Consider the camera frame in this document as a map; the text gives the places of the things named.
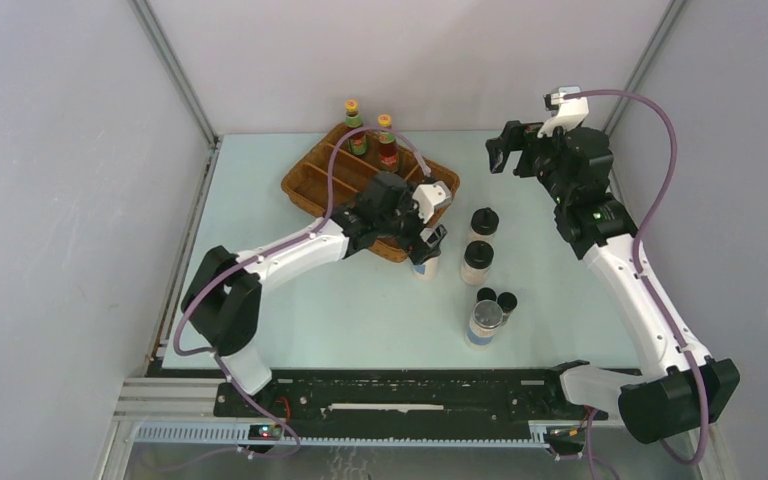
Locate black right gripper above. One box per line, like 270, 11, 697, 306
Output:
487, 119, 574, 205

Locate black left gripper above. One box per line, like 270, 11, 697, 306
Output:
376, 184, 446, 265

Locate clear-lid white spice jar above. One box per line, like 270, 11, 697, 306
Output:
413, 256, 440, 281

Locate red sauce bottle yellow cap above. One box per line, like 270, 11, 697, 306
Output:
344, 99, 369, 158

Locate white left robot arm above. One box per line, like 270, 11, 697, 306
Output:
181, 172, 453, 417

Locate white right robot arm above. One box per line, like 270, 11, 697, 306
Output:
485, 121, 740, 444

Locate black-cap spice bottle near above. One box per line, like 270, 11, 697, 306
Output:
460, 240, 495, 286

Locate black-cap spice bottle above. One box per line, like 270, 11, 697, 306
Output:
460, 240, 495, 286
467, 207, 500, 244

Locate black-cap spice bottle far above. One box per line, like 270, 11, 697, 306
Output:
467, 207, 500, 244

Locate small black-cap bottle left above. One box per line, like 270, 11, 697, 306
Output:
476, 287, 498, 303

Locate small black-cap bottle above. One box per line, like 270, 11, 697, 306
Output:
496, 292, 518, 325
476, 287, 498, 303

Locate clear-lid blue-label spice jar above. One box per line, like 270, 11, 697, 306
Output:
465, 300, 503, 348

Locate small black-cap bottle right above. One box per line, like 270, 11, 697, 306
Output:
496, 292, 518, 325

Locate brown wicker divided tray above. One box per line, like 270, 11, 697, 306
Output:
280, 121, 461, 264

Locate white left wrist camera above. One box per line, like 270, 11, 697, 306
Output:
412, 181, 453, 224

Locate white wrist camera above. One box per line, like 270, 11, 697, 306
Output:
412, 181, 453, 224
537, 86, 589, 138

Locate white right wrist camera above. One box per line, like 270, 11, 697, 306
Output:
537, 86, 589, 138

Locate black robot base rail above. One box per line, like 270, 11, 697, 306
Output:
214, 368, 624, 441

